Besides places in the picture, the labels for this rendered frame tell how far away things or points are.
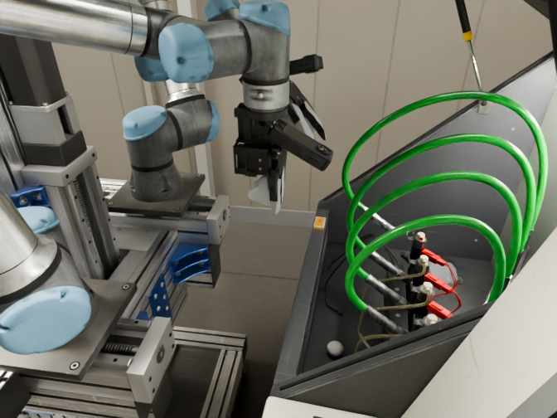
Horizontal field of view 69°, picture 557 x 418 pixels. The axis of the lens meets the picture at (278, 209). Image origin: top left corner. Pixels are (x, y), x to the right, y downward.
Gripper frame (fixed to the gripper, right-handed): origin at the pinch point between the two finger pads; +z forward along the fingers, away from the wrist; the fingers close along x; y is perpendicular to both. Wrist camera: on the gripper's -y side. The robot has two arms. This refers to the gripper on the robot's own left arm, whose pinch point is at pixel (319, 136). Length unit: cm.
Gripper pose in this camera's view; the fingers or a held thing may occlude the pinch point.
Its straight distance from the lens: 85.8
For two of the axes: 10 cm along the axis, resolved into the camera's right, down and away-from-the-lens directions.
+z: 5.6, 8.3, 0.2
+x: -4.1, 2.9, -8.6
